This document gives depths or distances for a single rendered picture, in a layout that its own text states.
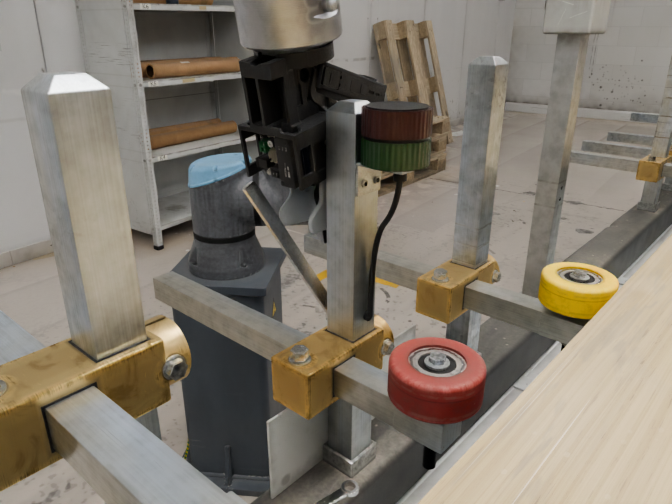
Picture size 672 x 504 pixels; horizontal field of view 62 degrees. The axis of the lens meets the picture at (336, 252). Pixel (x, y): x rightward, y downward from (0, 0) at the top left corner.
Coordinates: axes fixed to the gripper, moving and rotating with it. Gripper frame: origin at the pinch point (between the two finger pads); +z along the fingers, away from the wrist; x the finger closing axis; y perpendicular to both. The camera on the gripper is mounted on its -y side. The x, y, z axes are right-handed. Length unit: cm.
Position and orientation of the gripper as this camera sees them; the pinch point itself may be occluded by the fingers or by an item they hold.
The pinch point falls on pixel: (329, 229)
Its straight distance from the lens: 61.6
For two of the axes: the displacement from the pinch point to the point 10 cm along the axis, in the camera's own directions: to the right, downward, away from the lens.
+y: -6.1, 4.7, -6.4
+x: 7.9, 2.6, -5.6
